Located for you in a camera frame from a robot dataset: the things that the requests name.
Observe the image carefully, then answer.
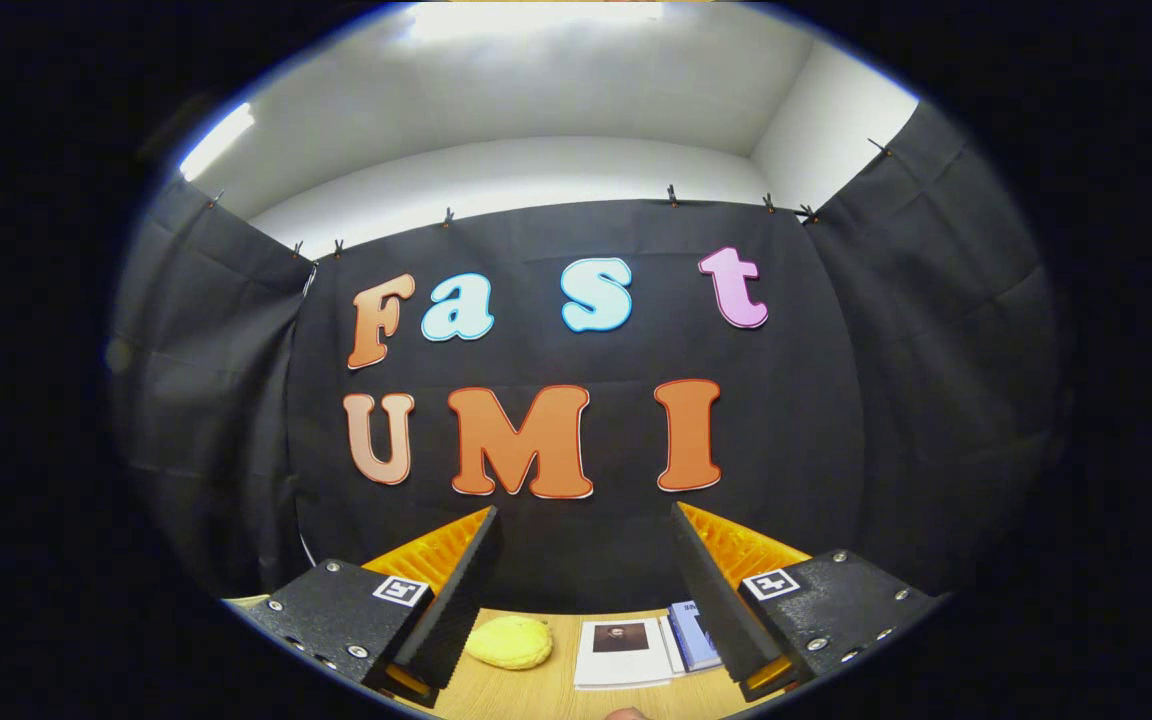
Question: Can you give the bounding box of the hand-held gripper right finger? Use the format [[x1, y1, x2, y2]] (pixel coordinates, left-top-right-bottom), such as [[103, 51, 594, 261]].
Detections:
[[672, 502, 943, 703]]

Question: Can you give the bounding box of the blue book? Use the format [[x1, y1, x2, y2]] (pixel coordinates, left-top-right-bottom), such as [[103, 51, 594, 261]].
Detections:
[[666, 600, 724, 673]]

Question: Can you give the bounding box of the white book with portrait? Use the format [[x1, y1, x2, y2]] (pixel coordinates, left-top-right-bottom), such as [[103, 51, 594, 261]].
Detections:
[[573, 618, 674, 691]]

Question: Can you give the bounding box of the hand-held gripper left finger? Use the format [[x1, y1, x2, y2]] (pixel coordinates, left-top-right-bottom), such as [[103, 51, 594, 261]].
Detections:
[[244, 506, 502, 708]]

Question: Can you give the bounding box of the yellow round plush toy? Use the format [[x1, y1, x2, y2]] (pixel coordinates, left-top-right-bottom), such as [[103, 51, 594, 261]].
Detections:
[[464, 615, 554, 671]]

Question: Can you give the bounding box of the row of black cloth clips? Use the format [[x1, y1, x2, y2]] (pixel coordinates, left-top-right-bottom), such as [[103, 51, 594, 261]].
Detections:
[[204, 138, 897, 261]]

